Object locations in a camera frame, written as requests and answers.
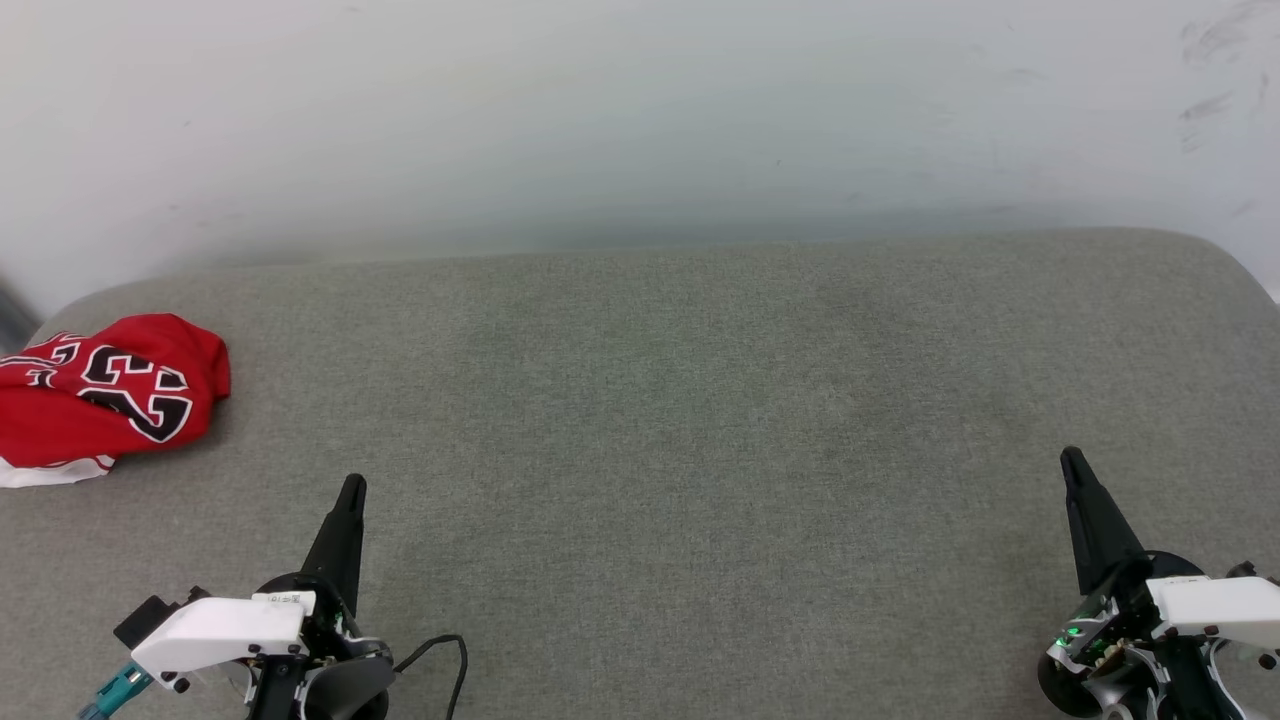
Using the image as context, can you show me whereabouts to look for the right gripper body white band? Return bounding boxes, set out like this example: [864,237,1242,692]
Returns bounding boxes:
[1037,553,1280,720]

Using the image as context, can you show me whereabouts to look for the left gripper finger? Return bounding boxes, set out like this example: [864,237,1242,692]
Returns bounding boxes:
[300,474,368,615]

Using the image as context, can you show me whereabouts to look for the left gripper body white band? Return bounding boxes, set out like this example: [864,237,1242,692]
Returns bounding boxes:
[130,572,397,720]

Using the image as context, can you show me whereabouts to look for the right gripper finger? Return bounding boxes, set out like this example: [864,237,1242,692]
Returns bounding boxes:
[1060,446,1151,597]

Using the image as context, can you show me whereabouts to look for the red Bulls basketball jersey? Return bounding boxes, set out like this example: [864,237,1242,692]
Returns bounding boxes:
[0,313,232,489]

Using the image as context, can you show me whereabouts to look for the teal camera cable connector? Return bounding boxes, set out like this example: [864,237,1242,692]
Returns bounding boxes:
[78,665,153,720]

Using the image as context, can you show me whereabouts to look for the thin black looping cable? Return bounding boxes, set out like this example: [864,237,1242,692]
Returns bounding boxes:
[395,634,469,720]

